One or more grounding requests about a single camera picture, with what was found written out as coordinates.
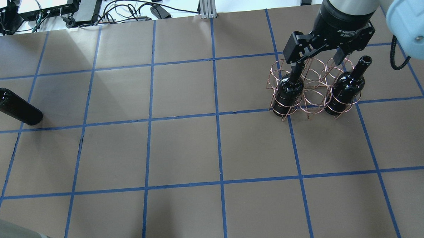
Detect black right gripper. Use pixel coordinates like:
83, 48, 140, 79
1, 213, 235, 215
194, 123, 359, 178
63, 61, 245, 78
283, 3, 376, 82

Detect dark wine bottle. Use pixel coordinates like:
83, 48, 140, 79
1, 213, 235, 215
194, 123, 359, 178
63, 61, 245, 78
0, 88, 43, 126

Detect dark bottle in basket rear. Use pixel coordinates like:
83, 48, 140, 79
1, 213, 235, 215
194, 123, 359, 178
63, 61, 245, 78
325, 55, 372, 116

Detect dark bottle in basket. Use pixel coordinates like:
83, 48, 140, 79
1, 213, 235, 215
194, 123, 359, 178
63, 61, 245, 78
272, 73, 304, 117
325, 55, 372, 116

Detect dark bottle in basket front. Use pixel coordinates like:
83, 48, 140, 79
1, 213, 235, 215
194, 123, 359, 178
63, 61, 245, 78
272, 73, 304, 117

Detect black power adapter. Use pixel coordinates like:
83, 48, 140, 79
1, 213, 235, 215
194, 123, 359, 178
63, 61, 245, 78
150, 5, 172, 20

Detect copper wire wine basket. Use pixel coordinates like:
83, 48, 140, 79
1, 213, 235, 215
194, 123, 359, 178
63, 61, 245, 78
266, 58, 354, 121

